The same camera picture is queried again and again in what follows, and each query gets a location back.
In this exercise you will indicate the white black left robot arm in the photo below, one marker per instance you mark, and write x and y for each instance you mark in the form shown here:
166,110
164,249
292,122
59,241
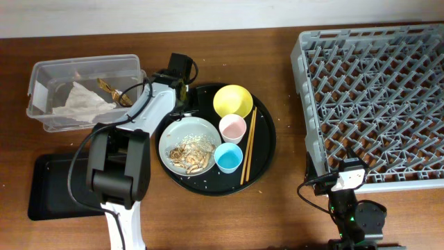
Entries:
119,163

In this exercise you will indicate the food scraps on plate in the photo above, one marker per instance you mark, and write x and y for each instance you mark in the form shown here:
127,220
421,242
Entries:
192,154

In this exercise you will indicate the round black serving tray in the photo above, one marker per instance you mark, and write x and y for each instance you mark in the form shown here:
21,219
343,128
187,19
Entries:
215,183

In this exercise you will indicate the black rectangular tray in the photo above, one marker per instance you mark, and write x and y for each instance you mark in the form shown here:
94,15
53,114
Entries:
50,198

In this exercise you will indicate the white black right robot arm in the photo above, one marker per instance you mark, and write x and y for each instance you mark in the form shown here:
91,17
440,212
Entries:
340,188

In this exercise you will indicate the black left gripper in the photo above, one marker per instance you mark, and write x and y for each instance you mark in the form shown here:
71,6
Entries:
182,110

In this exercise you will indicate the white paper napkin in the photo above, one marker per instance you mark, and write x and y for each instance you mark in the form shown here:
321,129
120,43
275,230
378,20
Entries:
83,105

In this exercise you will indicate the yellow bowl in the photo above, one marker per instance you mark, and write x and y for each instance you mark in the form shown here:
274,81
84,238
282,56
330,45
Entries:
233,99

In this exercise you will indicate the grey dishwasher rack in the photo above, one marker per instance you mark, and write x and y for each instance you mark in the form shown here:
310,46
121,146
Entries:
379,92

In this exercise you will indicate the light blue cup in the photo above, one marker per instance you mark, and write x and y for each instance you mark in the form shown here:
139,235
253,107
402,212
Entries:
228,157

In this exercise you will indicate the pink cup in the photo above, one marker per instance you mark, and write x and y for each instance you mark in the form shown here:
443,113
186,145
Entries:
232,128

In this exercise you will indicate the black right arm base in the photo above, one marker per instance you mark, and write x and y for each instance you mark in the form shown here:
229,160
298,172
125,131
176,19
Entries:
370,217

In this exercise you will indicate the grey plate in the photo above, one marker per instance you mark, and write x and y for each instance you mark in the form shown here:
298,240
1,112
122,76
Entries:
176,131

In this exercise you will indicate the gold candy wrapper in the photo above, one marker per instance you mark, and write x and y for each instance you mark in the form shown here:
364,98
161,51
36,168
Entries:
117,95

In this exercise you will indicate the clear plastic waste bin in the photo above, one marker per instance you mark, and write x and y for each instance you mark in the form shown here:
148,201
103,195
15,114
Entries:
51,82

